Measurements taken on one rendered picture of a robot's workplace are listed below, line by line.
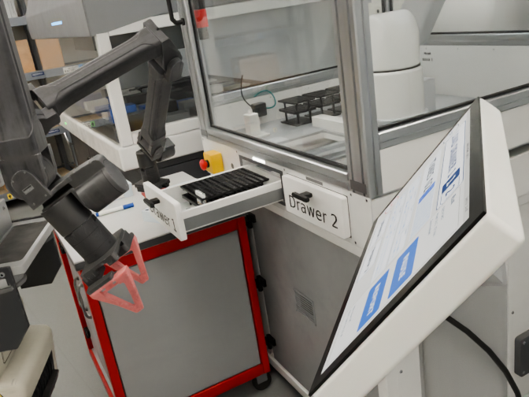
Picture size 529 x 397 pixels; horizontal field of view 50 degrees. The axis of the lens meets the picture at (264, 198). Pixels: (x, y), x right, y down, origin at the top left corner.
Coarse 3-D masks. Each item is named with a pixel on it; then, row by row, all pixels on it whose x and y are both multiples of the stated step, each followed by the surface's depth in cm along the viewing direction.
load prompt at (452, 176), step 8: (464, 128) 88; (456, 136) 91; (464, 136) 84; (448, 144) 92; (456, 144) 86; (464, 144) 80; (448, 152) 88; (456, 152) 82; (448, 160) 84; (456, 160) 78; (448, 168) 80; (456, 168) 75; (448, 176) 76; (456, 176) 72; (440, 184) 77; (448, 184) 73; (456, 184) 69; (440, 192) 74; (448, 192) 70; (440, 200) 71
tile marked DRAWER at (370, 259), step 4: (380, 240) 91; (376, 244) 92; (372, 248) 93; (376, 248) 89; (372, 252) 90; (376, 252) 87; (368, 256) 91; (372, 256) 88; (376, 256) 85; (364, 260) 92; (368, 260) 89; (372, 260) 86; (364, 264) 90; (368, 264) 87; (372, 264) 84; (364, 268) 88; (368, 268) 85; (364, 272) 85; (360, 276) 86
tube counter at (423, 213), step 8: (432, 176) 86; (432, 184) 82; (424, 192) 84; (432, 192) 79; (424, 200) 80; (432, 200) 75; (416, 208) 81; (424, 208) 76; (416, 216) 78; (424, 216) 73; (416, 224) 74; (416, 232) 71
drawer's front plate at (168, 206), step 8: (144, 184) 173; (152, 184) 171; (152, 192) 167; (160, 192) 162; (160, 200) 162; (168, 200) 154; (152, 208) 173; (160, 208) 164; (168, 208) 156; (176, 208) 151; (152, 216) 176; (160, 216) 167; (168, 216) 158; (176, 216) 151; (176, 224) 154; (176, 232) 156; (184, 232) 154
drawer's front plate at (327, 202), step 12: (288, 180) 158; (300, 180) 154; (288, 192) 160; (300, 192) 154; (312, 192) 148; (324, 192) 143; (288, 204) 162; (300, 204) 156; (312, 204) 150; (324, 204) 144; (336, 204) 139; (300, 216) 158; (312, 216) 152; (324, 216) 146; (336, 216) 141; (348, 216) 139; (324, 228) 148; (336, 228) 142; (348, 228) 140
